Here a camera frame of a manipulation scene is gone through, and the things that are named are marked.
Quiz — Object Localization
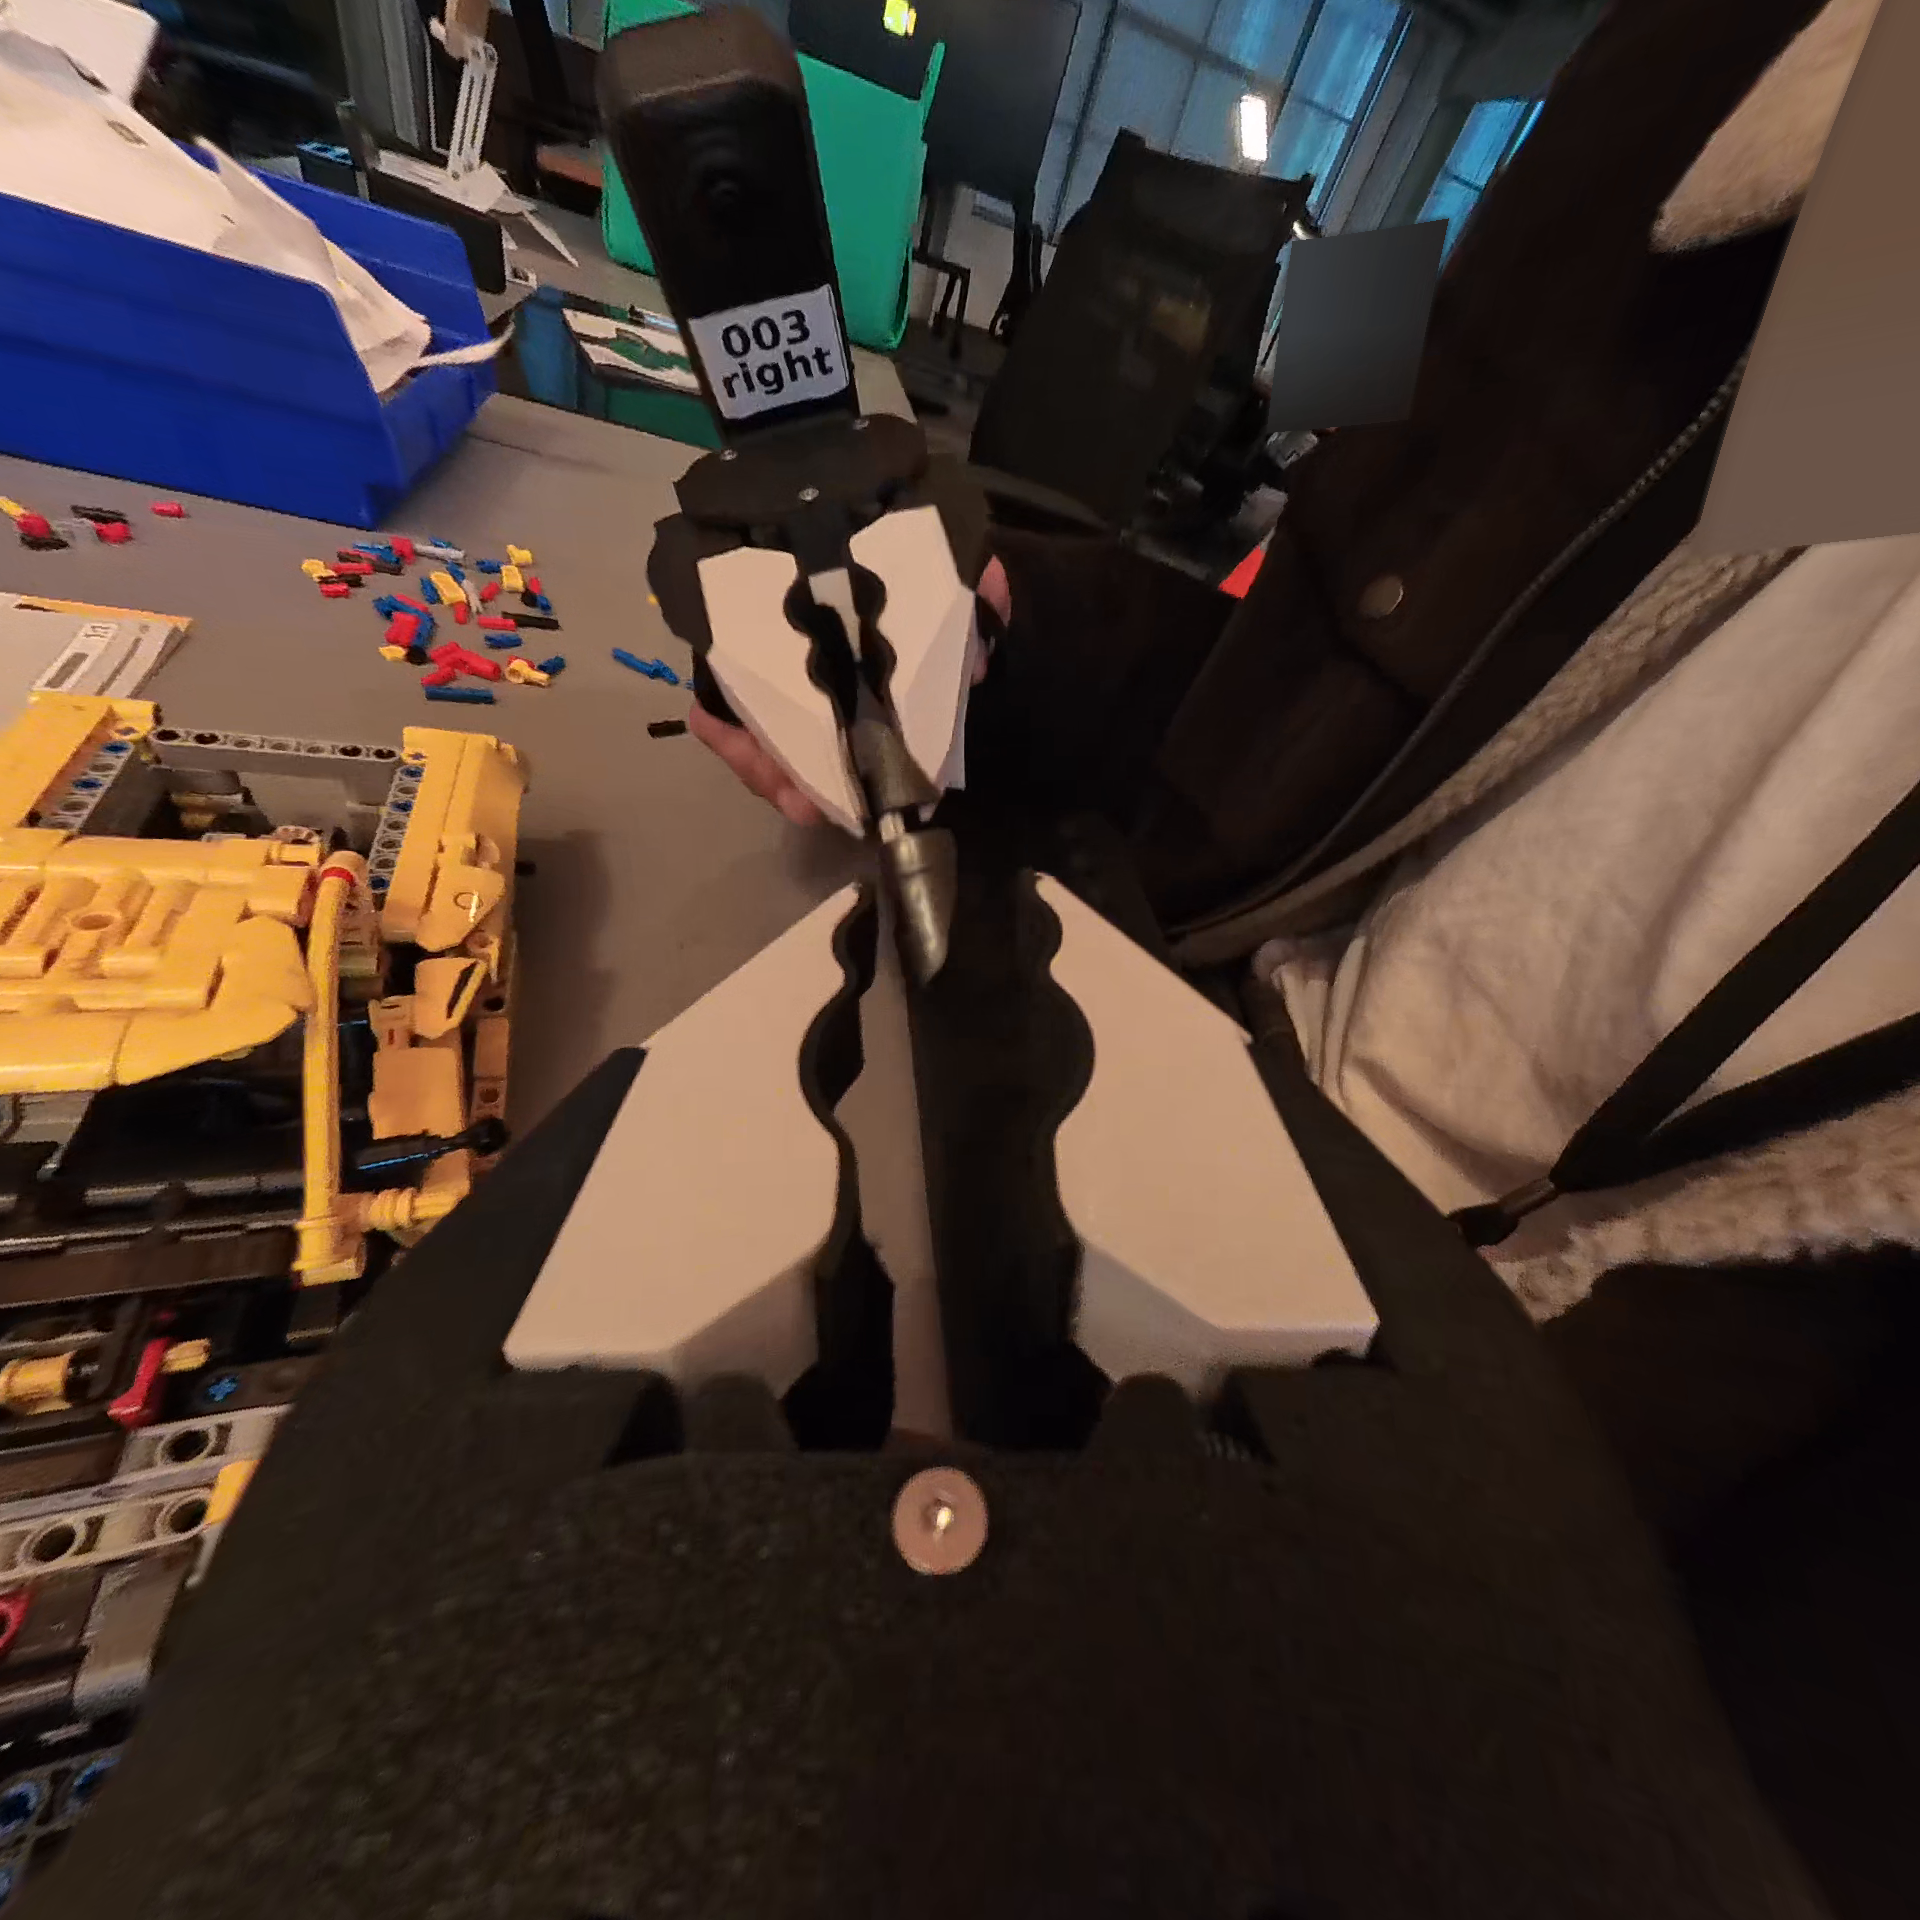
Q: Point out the blue plastic bin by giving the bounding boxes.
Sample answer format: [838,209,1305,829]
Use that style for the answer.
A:
[0,141,501,530]

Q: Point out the green plastic bin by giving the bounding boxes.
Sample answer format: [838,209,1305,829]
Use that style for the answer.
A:
[601,0,948,352]

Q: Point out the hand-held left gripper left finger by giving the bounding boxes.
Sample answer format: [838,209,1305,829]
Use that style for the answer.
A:
[504,882,902,1378]

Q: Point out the white crumpled paper bags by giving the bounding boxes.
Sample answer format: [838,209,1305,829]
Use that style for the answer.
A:
[0,0,514,404]

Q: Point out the person's right forearm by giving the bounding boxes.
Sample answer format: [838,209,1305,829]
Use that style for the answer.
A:
[984,515,1249,930]

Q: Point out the person's right hand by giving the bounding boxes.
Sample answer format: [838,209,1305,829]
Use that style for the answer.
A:
[685,553,1017,829]

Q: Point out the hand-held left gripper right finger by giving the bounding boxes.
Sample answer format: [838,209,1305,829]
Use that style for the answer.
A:
[1033,869,1382,1376]

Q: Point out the person's white shirt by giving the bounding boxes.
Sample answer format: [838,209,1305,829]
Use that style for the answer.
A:
[1261,539,1920,1219]

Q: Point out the yellow toy brick car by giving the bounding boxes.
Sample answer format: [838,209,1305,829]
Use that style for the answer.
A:
[0,688,532,1877]

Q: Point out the open instruction booklet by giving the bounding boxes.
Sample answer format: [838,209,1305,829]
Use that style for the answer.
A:
[0,588,193,742]

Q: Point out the teal storage box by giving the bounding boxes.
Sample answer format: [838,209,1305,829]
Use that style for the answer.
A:
[516,285,726,450]

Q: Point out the large pile of coloured pins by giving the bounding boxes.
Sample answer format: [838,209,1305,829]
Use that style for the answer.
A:
[300,530,695,742]

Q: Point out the black office chair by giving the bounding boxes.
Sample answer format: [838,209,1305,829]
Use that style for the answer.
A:
[968,132,1318,530]

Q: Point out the small cluster of coloured pins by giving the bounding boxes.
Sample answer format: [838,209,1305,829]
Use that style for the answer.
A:
[0,496,189,553]

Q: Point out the dark grey cone-shaped piece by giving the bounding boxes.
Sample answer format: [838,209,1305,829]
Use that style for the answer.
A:
[852,720,960,987]

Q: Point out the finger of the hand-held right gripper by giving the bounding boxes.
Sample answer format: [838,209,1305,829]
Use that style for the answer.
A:
[695,545,877,838]
[838,503,981,798]

